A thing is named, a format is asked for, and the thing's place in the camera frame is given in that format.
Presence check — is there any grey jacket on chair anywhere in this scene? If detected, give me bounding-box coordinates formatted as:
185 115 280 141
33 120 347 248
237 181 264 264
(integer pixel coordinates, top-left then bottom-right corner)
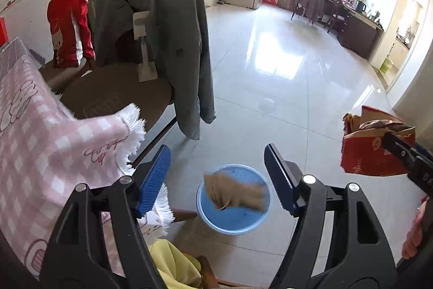
93 0 216 140

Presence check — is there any red cardboard box trash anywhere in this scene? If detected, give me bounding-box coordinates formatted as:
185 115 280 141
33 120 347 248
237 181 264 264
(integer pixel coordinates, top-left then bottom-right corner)
340 106 415 177

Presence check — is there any yellow cloth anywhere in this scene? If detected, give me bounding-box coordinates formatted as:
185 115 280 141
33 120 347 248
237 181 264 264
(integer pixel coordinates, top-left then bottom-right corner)
148 239 202 289

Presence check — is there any round brown chair seat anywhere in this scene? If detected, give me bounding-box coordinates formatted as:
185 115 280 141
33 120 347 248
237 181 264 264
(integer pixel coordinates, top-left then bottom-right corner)
60 63 172 131

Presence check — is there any green small trash bin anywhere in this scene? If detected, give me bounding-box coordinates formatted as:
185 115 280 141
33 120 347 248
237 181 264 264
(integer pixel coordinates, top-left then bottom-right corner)
379 57 393 74

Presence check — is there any pink checkered tablecloth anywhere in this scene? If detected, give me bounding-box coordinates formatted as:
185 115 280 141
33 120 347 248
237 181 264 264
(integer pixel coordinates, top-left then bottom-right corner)
0 37 176 277

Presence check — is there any brown paper trash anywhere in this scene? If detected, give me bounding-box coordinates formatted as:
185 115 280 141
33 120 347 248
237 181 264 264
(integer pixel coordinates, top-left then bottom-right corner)
204 172 266 212

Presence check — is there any person's right hand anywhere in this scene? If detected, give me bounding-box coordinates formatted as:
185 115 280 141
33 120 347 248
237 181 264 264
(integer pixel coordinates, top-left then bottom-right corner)
401 198 429 260

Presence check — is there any dark wooden sideboard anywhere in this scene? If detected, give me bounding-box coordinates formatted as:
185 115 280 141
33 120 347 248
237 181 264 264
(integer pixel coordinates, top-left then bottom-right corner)
324 0 384 61

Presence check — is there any red cushion chair cover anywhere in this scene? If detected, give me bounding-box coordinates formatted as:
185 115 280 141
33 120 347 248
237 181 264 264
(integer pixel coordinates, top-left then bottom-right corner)
47 0 96 69

